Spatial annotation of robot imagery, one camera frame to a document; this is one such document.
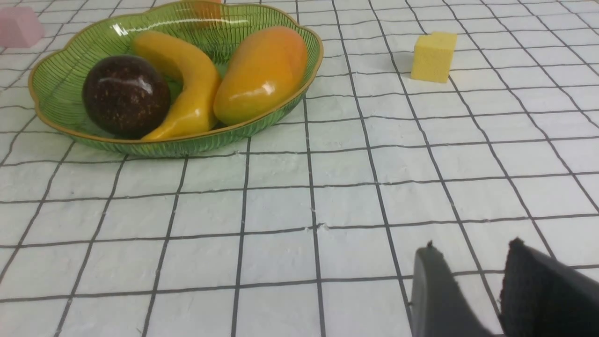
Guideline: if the orange yellow mango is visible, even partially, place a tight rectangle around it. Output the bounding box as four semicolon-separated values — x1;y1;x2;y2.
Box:
213;26;308;126

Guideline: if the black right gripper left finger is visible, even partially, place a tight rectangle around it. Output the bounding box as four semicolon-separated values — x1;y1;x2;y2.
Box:
410;241;493;337

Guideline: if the yellow foam cube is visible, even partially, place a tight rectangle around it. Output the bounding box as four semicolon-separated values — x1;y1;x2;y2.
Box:
411;31;458;83

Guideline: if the pink foam cube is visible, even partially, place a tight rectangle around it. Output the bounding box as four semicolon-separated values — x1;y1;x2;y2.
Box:
0;7;45;48

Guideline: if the dark purple passion fruit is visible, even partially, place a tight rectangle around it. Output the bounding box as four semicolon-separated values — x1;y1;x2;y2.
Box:
82;55;171;139

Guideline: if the orange foam cube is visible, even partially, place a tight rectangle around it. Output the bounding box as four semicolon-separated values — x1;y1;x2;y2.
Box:
191;0;222;29

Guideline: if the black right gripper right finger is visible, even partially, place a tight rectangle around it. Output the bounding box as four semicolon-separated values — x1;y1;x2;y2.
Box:
499;238;599;337

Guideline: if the yellow banana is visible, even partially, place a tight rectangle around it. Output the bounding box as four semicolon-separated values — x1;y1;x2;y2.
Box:
132;30;221;141

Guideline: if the white grid tablecloth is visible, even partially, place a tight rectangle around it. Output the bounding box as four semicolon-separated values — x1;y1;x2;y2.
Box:
0;0;598;337

